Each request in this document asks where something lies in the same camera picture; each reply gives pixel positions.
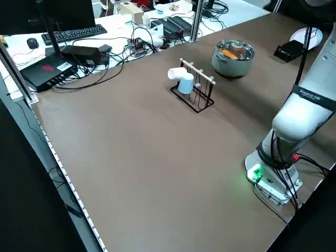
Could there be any light wooden box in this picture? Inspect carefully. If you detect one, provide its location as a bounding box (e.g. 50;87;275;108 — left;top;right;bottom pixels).
119;2;145;25

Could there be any light blue cup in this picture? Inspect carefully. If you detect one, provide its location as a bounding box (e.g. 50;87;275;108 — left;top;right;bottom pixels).
177;73;196;95

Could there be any black cable bundle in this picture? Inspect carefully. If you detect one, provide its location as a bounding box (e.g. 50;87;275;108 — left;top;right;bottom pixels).
203;0;229;29

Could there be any steel cooking pot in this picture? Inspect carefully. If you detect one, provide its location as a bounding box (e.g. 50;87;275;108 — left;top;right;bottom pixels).
211;39;256;79

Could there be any black computer monitor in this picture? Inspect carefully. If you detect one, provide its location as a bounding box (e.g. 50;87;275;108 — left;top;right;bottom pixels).
0;0;96;36

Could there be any black edge clip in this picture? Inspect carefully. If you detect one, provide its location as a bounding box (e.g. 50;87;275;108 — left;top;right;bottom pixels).
64;203;82;218

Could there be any grey hub with red plugs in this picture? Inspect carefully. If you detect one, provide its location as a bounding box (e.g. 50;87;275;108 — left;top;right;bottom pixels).
127;38;148;53

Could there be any aluminium profile post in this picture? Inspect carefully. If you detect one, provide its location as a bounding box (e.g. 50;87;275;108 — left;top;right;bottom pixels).
190;0;205;43

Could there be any white plate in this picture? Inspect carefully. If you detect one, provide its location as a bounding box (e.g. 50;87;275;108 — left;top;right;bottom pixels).
289;26;324;51

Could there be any black box with red logo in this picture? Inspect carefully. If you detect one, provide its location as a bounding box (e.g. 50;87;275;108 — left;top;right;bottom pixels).
19;54;79;93

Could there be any black stand pole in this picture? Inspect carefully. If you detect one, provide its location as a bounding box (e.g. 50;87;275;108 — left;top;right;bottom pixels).
35;0;64;57

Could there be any black wire cup holder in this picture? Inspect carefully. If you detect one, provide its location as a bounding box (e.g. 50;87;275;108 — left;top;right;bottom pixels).
170;58;217;114

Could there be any black power brick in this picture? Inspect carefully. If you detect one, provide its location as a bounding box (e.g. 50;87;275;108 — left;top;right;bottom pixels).
60;45;103;63

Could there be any black drying rack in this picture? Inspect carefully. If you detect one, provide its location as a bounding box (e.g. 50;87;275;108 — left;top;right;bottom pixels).
272;40;307;64

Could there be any white cup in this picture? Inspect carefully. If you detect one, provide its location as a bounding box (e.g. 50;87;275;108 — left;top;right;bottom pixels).
167;67;188;82

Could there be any black desk cable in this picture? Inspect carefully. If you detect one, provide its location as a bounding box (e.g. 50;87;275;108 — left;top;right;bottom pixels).
52;51;125;91

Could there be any glass pot lid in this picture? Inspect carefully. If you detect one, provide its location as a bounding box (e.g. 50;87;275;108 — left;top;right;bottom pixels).
215;39;255;60

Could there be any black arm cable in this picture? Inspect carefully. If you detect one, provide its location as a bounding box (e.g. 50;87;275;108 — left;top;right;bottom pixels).
270;25;314;169

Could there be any black keyboard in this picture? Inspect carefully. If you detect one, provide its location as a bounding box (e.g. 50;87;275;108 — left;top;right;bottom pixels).
41;24;108;44

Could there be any black base cable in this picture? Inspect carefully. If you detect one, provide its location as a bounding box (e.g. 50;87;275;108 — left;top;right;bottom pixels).
253;181;301;227
293;154;330;177

